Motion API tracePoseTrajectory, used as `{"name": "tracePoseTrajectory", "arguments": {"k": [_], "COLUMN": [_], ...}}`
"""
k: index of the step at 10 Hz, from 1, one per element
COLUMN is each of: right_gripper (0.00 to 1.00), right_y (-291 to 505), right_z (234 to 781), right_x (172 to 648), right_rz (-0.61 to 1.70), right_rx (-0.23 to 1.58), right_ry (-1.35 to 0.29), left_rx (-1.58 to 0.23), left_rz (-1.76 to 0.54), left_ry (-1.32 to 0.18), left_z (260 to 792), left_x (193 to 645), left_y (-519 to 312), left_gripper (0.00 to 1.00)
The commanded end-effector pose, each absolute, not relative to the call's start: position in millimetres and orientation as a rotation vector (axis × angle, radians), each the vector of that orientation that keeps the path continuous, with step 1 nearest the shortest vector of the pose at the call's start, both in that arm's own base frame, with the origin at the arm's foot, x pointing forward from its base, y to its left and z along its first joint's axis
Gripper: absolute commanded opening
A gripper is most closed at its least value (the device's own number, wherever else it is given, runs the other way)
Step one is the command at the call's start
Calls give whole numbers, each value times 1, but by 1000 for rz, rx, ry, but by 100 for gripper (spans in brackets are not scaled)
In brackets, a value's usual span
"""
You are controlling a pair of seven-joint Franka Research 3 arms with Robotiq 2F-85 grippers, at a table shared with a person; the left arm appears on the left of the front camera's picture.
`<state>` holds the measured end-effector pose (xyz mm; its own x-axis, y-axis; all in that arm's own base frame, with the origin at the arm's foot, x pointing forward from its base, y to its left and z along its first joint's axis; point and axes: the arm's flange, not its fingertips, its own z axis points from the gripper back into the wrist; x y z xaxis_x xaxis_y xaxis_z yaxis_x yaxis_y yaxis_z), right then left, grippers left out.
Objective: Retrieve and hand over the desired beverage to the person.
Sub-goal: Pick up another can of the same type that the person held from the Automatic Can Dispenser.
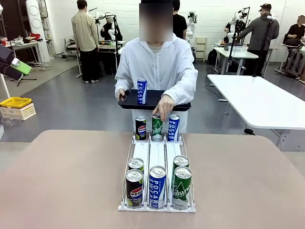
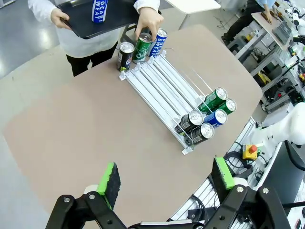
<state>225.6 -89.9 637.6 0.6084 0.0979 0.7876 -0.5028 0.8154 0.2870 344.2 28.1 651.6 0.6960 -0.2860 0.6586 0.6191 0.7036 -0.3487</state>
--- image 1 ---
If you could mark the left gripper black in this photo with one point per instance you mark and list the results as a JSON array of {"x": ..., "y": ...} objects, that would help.
[{"x": 4, "y": 58}]

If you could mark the blue Pocari Sweat can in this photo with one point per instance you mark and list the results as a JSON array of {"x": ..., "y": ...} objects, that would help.
[
  {"x": 142, "y": 91},
  {"x": 174, "y": 130},
  {"x": 157, "y": 190}
]

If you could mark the dark serving tray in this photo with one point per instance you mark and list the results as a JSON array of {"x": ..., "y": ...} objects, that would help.
[{"x": 152, "y": 99}]

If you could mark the person's right forearm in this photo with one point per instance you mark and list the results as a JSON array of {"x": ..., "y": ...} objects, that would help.
[{"x": 120, "y": 82}]

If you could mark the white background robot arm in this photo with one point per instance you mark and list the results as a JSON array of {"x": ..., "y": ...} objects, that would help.
[
  {"x": 101, "y": 15},
  {"x": 191, "y": 23},
  {"x": 238, "y": 16}
]

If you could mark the person's left forearm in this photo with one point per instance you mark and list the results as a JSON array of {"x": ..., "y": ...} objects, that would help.
[{"x": 183, "y": 93}]

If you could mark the person in white hoodie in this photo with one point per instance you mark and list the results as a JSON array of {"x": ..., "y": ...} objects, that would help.
[{"x": 164, "y": 66}]

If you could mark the seated person in black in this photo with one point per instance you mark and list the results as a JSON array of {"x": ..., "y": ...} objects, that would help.
[{"x": 296, "y": 31}]

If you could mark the person's right hand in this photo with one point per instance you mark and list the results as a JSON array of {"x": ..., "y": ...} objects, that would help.
[{"x": 122, "y": 95}]

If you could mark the person's left hand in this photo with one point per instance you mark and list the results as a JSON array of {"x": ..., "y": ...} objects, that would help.
[{"x": 165, "y": 107}]

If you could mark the black tripod with bag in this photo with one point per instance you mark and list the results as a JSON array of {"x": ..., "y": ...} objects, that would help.
[{"x": 23, "y": 80}]

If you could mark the white desk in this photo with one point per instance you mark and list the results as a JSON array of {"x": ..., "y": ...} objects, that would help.
[
  {"x": 23, "y": 45},
  {"x": 240, "y": 54}
]

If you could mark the yellow plastic basket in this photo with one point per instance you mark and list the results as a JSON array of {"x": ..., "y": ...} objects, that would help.
[{"x": 15, "y": 102}]

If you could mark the white folding crate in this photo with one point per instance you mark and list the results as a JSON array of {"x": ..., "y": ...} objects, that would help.
[{"x": 21, "y": 113}]

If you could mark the white tower air conditioner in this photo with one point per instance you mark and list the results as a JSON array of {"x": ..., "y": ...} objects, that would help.
[{"x": 35, "y": 23}]

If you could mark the clear plastic container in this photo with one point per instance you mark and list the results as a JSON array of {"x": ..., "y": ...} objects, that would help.
[{"x": 10, "y": 121}]

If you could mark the man in light loose shirt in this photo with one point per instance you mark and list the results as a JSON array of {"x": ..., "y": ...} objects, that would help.
[{"x": 83, "y": 31}]

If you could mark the brown-topped desk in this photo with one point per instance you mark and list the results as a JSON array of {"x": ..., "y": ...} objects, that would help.
[{"x": 107, "y": 47}]

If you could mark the black tripod stand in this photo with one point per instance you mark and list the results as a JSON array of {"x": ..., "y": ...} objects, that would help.
[{"x": 116, "y": 35}]

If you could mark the black Pepsi can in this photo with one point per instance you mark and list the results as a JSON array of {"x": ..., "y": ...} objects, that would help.
[
  {"x": 140, "y": 128},
  {"x": 134, "y": 190},
  {"x": 136, "y": 164}
]

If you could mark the green Chilsung Cider can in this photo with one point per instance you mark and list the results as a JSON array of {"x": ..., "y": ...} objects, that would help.
[
  {"x": 181, "y": 161},
  {"x": 182, "y": 190},
  {"x": 157, "y": 130}
]

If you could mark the white can dispenser rack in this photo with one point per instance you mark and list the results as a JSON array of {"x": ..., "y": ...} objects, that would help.
[{"x": 157, "y": 152}]

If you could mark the man in black T-shirt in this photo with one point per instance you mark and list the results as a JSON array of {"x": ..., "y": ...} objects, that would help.
[{"x": 179, "y": 25}]

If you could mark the white drawer cabinet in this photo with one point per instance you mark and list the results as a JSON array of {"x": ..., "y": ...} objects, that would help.
[{"x": 202, "y": 50}]

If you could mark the black backpack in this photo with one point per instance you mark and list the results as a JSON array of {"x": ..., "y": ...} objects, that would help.
[{"x": 212, "y": 57}]

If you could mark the clear plastic storage box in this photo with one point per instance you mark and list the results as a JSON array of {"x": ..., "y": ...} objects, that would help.
[{"x": 239, "y": 48}]

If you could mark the large white table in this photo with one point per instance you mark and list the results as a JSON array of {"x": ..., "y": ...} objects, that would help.
[{"x": 257, "y": 100}]

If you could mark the man with cap, grey hoodie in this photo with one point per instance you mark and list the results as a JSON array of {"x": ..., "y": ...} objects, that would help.
[{"x": 259, "y": 31}]

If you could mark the black camera stand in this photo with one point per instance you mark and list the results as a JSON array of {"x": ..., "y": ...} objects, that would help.
[
  {"x": 230, "y": 57},
  {"x": 261, "y": 57}
]

